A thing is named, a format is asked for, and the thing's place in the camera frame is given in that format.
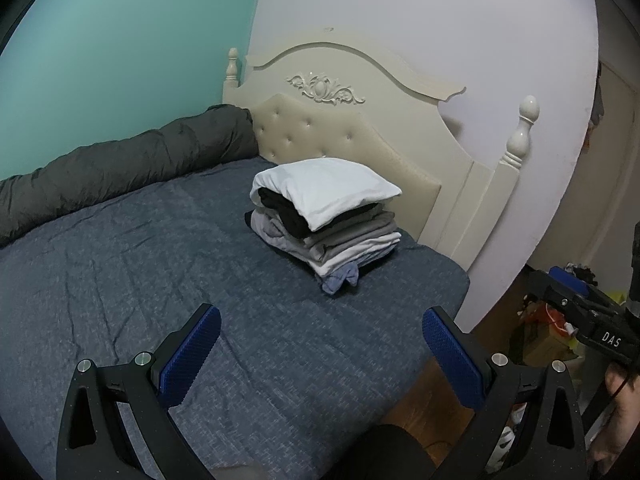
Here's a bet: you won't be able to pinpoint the person's right hand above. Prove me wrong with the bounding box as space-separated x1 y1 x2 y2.
587 365 640 466

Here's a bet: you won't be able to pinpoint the cardboard box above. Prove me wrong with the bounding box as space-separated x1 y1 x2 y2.
520 305 581 366

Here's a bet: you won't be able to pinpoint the white shirt with black trim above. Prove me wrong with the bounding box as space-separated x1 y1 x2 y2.
250 157 403 233

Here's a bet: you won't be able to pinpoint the grey rolled duvet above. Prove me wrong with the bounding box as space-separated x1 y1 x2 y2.
0 104 261 248

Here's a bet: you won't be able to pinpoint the pile of folded clothes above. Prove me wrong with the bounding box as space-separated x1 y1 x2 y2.
244 187 402 295

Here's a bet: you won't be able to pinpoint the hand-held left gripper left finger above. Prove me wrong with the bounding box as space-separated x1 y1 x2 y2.
56 304 222 480

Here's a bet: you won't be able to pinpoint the blue bed cover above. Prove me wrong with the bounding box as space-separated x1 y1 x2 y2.
0 155 471 480

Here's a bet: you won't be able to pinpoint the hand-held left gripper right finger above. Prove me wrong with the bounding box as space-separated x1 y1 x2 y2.
421 306 587 480

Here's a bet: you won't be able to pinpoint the cream bed headboard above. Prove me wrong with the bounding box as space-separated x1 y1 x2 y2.
221 30 541 273

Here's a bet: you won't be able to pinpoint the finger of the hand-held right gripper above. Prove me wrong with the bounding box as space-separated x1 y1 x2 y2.
530 270 576 331
547 266 593 301

